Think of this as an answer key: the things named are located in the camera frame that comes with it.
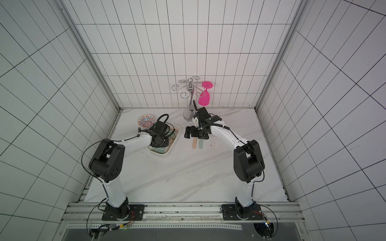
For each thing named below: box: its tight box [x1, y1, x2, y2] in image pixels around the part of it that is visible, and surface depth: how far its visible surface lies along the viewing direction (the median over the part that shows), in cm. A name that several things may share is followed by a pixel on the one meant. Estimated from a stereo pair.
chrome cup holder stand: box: [171, 76, 206, 123], surface depth 96 cm
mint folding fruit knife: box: [199, 139, 204, 149], surface depth 100 cm
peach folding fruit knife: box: [192, 137, 198, 149], surface depth 102 cm
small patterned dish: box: [137, 113, 156, 128], surface depth 112 cm
